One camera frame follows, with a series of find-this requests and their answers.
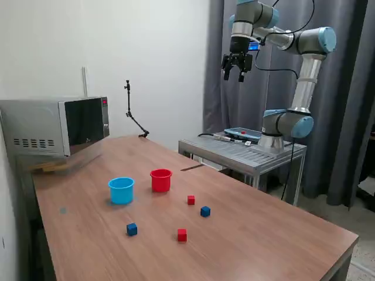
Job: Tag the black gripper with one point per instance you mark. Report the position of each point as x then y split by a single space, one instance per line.
238 45

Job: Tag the blue wooden cube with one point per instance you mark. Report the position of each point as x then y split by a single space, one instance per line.
205 211
132 229

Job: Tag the red wooden cube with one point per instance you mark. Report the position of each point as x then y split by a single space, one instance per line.
191 200
182 235

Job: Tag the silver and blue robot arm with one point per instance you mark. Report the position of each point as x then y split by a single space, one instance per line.
304 79

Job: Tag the blue teach pendant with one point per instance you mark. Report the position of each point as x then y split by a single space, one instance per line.
234 132

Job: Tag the small white code tag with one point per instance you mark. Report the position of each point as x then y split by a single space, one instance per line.
248 143

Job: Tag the grey metal side table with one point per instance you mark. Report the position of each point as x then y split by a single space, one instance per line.
234 152

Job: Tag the thin brown metal strip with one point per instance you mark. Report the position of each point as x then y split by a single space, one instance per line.
192 167

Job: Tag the grey curtain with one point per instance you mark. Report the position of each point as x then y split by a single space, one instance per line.
345 87

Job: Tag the red plastic cup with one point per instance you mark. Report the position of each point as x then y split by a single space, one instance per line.
161 183

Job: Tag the blue plastic cup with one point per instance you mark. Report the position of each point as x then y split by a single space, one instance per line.
121 193

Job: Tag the silver microwave oven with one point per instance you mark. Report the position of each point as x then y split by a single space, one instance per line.
38 123

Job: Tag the wooden blocks stack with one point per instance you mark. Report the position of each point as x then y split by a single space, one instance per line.
47 167

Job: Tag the blue tape patch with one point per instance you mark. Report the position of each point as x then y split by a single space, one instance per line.
63 210

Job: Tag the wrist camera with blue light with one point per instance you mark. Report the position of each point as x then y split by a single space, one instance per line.
254 46

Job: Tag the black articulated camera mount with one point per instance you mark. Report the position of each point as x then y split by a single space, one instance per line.
129 99

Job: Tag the white wall pipe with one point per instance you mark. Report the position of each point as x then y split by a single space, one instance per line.
85 82

